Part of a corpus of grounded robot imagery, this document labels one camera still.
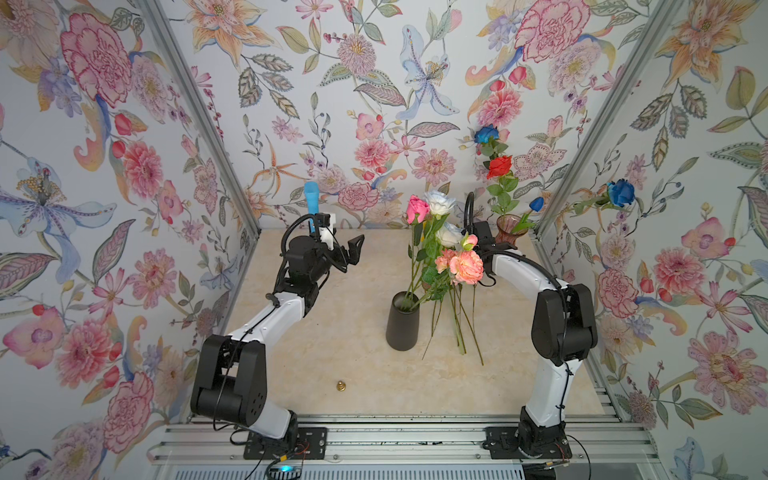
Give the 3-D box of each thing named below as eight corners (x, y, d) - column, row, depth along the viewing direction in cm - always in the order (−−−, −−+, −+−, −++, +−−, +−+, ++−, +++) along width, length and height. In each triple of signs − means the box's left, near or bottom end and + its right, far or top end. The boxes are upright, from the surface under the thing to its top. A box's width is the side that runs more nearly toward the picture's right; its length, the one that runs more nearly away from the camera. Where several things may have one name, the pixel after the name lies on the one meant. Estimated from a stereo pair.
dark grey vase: (386, 350, 92) (387, 317, 76) (386, 327, 97) (387, 291, 81) (416, 350, 92) (423, 317, 76) (414, 327, 97) (421, 291, 81)
